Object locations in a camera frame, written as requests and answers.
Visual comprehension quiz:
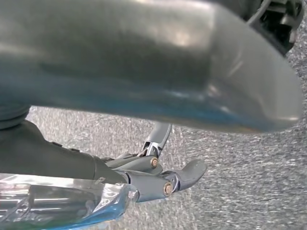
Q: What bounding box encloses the clear plastic guard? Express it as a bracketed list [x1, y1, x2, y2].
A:
[0, 172, 140, 230]

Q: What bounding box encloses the black robot body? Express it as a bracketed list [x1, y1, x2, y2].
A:
[209, 0, 305, 57]

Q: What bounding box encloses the black cable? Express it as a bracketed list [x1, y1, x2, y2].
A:
[247, 0, 273, 26]

